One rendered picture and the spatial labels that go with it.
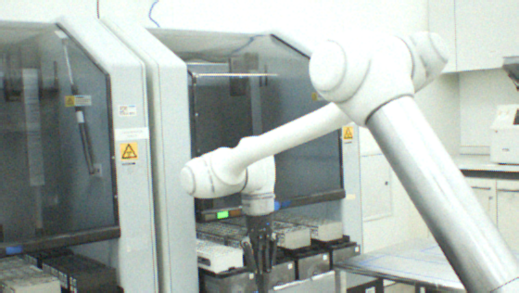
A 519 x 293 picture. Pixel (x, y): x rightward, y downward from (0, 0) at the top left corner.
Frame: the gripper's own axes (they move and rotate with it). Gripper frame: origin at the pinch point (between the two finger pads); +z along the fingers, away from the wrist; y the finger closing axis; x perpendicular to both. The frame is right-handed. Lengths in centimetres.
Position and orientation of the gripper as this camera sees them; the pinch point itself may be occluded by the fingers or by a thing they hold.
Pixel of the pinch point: (262, 285)
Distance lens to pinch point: 173.2
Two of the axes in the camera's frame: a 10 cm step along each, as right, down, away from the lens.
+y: -7.8, 0.8, -6.2
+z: 0.6, 10.0, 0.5
